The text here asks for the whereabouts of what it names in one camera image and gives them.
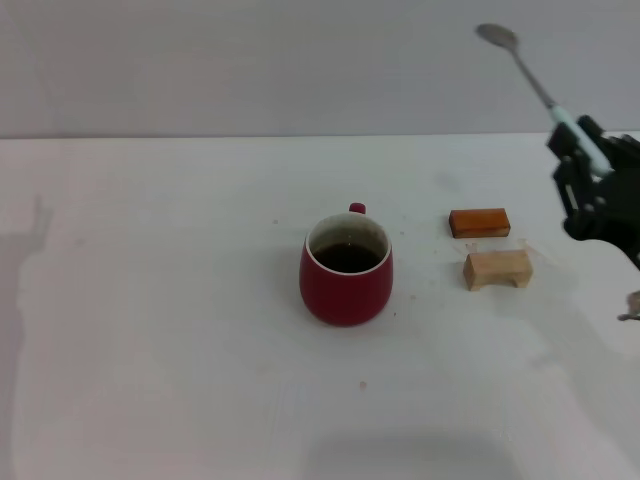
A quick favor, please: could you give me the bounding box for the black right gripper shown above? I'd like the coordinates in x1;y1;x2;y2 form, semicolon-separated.
545;114;640;269

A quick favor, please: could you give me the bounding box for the blue-handled metal spoon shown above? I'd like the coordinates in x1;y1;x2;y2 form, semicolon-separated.
474;23;615;177

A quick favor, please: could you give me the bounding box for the red ceramic coffee cup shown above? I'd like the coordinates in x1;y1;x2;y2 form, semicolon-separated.
298;202;395;329

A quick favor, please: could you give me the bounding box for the light wooden spoon rest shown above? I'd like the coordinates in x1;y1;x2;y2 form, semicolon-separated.
462;249;534;292

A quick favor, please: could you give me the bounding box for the orange wooden block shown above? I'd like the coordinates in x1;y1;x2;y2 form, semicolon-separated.
448;208;512;242

